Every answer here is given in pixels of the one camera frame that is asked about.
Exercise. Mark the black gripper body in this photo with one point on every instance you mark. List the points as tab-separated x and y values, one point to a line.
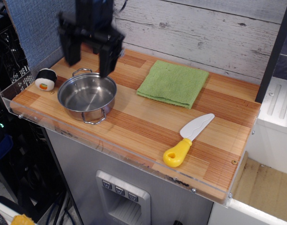
94	20

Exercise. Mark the yellow object bottom left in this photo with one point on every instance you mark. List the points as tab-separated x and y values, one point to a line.
22	220

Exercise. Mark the plush sushi roll toy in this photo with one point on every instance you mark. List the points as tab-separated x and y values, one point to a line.
46	79

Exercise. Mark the black right shelf post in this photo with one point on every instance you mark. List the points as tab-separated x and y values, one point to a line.
268	74

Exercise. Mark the black plastic crate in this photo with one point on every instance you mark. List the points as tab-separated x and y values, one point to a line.
13	63

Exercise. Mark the black shelf post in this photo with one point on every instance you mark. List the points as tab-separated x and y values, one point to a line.
96	49
268	74

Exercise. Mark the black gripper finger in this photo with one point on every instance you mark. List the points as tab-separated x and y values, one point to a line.
70	39
108	56

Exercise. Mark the yellow handled toy knife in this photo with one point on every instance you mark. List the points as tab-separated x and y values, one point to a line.
175	156

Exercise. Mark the green cloth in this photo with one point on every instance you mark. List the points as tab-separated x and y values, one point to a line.
173	84

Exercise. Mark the white toy sink unit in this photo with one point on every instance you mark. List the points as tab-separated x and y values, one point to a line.
260	188

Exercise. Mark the silver toy fridge dispenser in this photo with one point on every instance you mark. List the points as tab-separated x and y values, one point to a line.
123	202

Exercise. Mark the black left shelf post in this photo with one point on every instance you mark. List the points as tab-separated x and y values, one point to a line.
96	49

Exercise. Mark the clear acrylic table guard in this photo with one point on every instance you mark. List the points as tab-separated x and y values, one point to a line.
139	130

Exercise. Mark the metal pot with handles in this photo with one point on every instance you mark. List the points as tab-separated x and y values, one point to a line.
87	97

